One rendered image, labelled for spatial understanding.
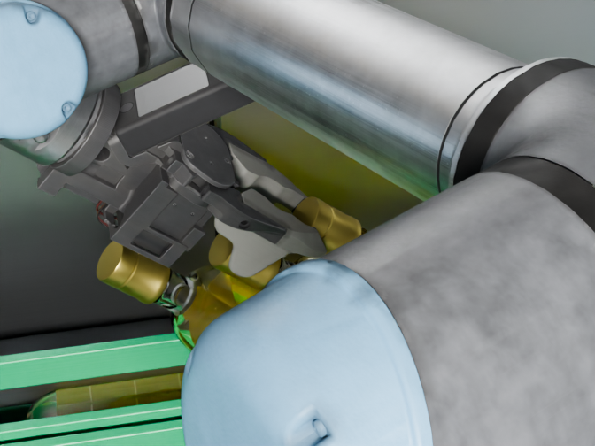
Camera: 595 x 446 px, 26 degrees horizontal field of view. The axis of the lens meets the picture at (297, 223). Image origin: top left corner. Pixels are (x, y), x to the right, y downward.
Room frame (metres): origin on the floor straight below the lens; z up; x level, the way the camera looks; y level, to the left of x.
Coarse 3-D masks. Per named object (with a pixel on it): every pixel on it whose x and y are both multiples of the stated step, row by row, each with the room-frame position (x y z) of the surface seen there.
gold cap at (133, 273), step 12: (108, 252) 0.72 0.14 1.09; (120, 252) 0.71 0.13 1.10; (132, 252) 0.71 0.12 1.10; (108, 264) 0.71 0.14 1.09; (120, 264) 0.70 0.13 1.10; (132, 264) 0.70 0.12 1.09; (144, 264) 0.71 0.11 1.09; (156, 264) 0.72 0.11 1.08; (108, 276) 0.70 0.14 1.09; (120, 276) 0.70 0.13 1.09; (132, 276) 0.70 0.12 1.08; (144, 276) 0.70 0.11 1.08; (156, 276) 0.71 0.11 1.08; (168, 276) 0.71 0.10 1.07; (120, 288) 0.70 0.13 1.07; (132, 288) 0.70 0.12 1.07; (144, 288) 0.70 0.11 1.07; (156, 288) 0.70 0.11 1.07; (144, 300) 0.70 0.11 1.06
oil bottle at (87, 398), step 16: (96, 384) 0.73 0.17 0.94; (112, 384) 0.73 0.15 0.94; (128, 384) 0.73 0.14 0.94; (144, 384) 0.73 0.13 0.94; (160, 384) 0.73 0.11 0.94; (176, 384) 0.73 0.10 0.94; (48, 400) 0.71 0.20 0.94; (64, 400) 0.71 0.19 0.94; (80, 400) 0.71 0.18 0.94; (96, 400) 0.71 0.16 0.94; (112, 400) 0.71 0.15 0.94; (128, 400) 0.71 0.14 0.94; (144, 400) 0.71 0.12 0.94; (160, 400) 0.71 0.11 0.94; (32, 416) 0.70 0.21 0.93; (48, 416) 0.69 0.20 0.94
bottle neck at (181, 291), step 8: (176, 272) 0.73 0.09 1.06; (176, 280) 0.72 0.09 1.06; (184, 280) 0.72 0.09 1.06; (168, 288) 0.71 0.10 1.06; (176, 288) 0.71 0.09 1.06; (184, 288) 0.71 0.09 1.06; (192, 288) 0.72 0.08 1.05; (160, 296) 0.70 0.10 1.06; (168, 296) 0.71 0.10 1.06; (176, 296) 0.71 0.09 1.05; (184, 296) 0.71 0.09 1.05; (160, 304) 0.71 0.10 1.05; (168, 304) 0.71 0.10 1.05; (176, 304) 0.71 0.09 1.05; (184, 304) 0.71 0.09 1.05
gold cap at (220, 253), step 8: (216, 240) 0.74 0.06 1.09; (224, 240) 0.73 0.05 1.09; (216, 248) 0.73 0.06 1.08; (224, 248) 0.72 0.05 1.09; (232, 248) 0.72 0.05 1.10; (216, 256) 0.72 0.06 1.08; (224, 256) 0.72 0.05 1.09; (216, 264) 0.72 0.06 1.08; (224, 264) 0.71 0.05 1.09; (272, 264) 0.72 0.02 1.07; (280, 264) 0.73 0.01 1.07; (224, 272) 0.72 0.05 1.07; (232, 272) 0.71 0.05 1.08; (264, 272) 0.72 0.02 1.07; (272, 272) 0.72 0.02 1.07; (240, 280) 0.72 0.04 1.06; (248, 280) 0.72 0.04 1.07; (256, 280) 0.72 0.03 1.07; (264, 280) 0.72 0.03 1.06; (256, 288) 0.72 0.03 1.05
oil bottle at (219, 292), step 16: (192, 272) 0.74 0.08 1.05; (208, 272) 0.74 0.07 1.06; (208, 288) 0.72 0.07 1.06; (224, 288) 0.72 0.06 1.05; (240, 288) 0.73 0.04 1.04; (192, 304) 0.71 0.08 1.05; (208, 304) 0.70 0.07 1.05; (224, 304) 0.71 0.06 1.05; (176, 320) 0.71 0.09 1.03; (192, 320) 0.70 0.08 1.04; (208, 320) 0.70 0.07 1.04; (192, 336) 0.70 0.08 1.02
